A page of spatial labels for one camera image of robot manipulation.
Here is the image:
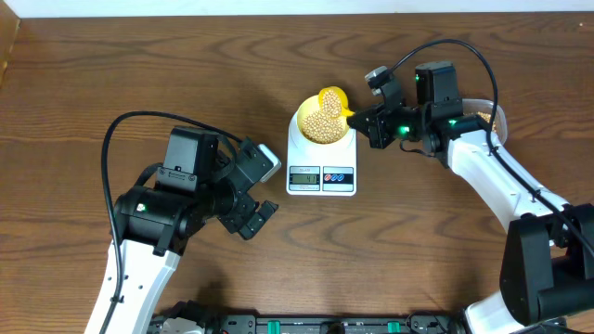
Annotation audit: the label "left black cable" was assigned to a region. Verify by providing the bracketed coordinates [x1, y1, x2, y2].
[97, 109, 245, 334]

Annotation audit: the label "soybeans in bowl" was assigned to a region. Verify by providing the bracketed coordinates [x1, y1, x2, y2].
[302, 110, 346, 144]

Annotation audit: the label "white digital kitchen scale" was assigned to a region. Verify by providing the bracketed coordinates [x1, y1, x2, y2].
[286, 112, 357, 197]

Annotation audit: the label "pale yellow bowl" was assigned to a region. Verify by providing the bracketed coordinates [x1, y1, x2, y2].
[297, 96, 349, 140]

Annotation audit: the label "clear plastic container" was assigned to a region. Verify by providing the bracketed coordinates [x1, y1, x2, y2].
[461, 98, 509, 145]

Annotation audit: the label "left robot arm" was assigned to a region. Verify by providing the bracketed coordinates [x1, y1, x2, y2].
[85, 134, 280, 333]

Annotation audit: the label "soybeans pile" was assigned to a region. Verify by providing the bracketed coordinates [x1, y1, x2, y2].
[321, 89, 342, 118]

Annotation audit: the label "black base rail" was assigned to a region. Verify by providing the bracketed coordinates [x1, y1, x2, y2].
[147, 301, 469, 334]

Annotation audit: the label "yellow measuring scoop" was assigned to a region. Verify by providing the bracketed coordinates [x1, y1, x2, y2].
[317, 86, 355, 118]

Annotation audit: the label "right black cable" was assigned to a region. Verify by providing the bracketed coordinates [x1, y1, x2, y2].
[380, 38, 594, 259]

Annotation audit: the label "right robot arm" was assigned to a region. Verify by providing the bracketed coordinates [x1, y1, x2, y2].
[347, 61, 593, 333]

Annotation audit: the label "black cable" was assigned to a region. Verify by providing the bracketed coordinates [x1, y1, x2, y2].
[380, 38, 594, 259]
[97, 109, 245, 334]

